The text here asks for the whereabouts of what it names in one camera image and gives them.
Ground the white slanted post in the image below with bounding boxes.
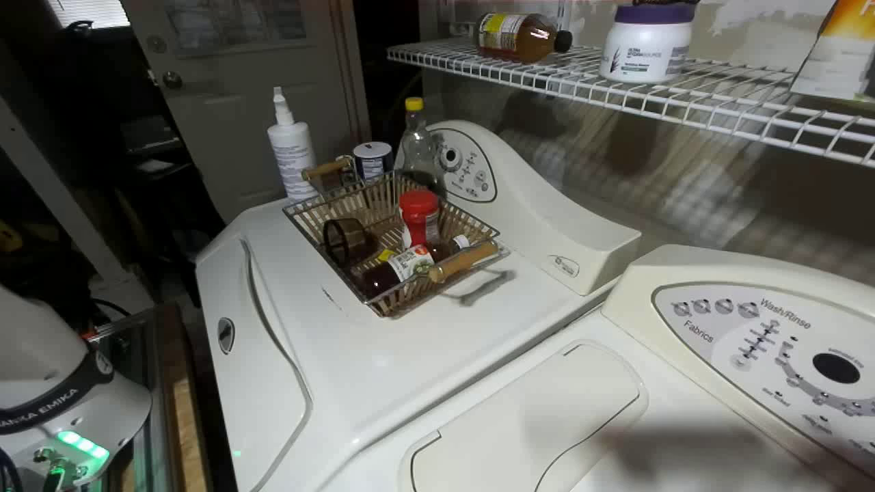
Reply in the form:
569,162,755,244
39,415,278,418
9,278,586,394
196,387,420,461
0,95,132,288

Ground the red capped jar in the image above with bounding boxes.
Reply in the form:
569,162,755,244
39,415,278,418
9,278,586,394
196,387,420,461
396,188,445,248

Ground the white panel door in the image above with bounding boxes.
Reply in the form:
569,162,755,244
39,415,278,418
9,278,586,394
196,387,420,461
121,0,371,228

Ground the small dark white capped bottle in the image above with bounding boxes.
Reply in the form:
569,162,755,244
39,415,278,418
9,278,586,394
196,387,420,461
435,233,478,260

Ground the white washing machine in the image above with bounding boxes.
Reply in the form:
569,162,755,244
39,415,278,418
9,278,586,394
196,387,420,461
192,118,643,492

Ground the white and orange carton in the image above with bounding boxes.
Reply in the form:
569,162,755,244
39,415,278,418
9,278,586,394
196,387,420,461
788,0,875,102

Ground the brown bottle white label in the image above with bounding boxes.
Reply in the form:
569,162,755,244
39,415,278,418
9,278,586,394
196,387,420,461
359,244,440,300

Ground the clear bottle yellow cap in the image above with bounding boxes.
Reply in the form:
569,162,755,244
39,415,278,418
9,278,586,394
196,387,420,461
396,95,449,200

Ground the dark round cup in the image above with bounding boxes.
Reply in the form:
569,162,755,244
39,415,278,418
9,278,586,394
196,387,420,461
323,215,378,270

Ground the white wire shelf rack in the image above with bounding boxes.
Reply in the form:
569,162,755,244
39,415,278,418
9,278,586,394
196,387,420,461
385,36,875,172

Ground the white dryer with dial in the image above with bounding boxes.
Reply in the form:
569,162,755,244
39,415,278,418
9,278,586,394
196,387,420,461
323,244,875,492

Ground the white jar purple lid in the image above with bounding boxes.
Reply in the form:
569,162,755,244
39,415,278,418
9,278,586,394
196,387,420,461
598,0,699,85

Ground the small blue white can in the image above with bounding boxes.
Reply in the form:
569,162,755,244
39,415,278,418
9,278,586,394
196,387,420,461
349,140,396,182

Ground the wooden robot platform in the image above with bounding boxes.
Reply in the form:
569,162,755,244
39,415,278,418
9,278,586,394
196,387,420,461
167,310,213,492

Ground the white spray bottle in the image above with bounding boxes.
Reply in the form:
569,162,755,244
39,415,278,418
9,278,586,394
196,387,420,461
266,85,321,202

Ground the wire basket with handles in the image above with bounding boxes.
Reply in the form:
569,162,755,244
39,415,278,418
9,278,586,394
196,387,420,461
282,152,519,321

